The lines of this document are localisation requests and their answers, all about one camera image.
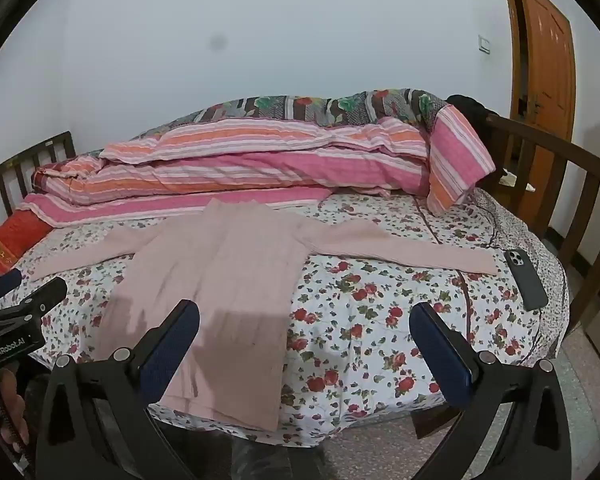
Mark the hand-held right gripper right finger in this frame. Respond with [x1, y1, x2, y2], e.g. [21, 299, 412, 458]
[409, 302, 581, 480]

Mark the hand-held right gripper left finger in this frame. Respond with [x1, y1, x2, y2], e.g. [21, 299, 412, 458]
[35, 299, 202, 480]

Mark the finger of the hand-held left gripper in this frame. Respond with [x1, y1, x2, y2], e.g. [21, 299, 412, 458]
[0, 268, 23, 306]
[0, 276, 68, 328]

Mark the pink knit sweater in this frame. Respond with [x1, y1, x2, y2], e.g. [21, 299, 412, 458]
[30, 199, 499, 433]

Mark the person's left hand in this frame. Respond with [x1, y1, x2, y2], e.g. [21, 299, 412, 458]
[0, 360, 31, 461]

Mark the red pillow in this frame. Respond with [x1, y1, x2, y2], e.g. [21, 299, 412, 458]
[0, 207, 56, 276]

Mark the floral bed sheet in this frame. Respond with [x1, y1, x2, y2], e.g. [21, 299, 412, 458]
[0, 191, 568, 448]

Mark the black smartphone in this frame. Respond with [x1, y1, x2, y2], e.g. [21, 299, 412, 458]
[504, 248, 550, 312]

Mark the dark wooden headboard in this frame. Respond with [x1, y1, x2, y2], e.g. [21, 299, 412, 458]
[0, 131, 76, 233]

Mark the pink striped quilt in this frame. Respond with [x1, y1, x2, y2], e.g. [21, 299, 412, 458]
[22, 106, 497, 227]

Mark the dark cloth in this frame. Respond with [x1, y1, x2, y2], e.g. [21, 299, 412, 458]
[447, 94, 506, 186]

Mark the floral patchwork quilt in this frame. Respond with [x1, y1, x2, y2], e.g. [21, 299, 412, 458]
[145, 88, 453, 133]

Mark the orange wooden door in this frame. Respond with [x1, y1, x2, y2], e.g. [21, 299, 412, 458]
[498, 0, 577, 201]

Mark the black charging cable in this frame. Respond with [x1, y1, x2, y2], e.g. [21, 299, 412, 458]
[472, 187, 508, 253]

